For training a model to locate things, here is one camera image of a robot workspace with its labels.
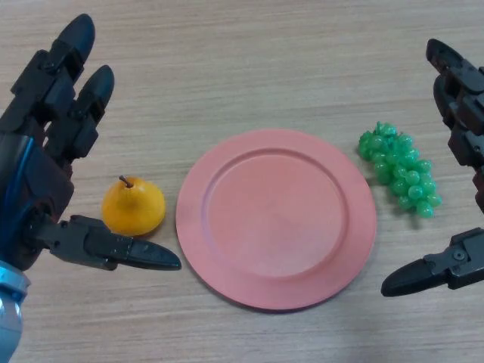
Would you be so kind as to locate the green grape bunch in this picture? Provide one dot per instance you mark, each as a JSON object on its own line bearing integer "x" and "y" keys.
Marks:
{"x": 401, "y": 166}

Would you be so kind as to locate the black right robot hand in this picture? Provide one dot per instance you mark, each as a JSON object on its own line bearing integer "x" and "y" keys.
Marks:
{"x": 465, "y": 98}

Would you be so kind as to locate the yellow pear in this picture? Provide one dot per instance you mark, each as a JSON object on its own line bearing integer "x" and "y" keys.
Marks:
{"x": 136, "y": 208}

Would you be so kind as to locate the pink round plate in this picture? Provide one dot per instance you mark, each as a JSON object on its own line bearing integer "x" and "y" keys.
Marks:
{"x": 276, "y": 219}

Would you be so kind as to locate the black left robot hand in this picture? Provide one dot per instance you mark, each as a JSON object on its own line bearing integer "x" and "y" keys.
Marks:
{"x": 34, "y": 177}

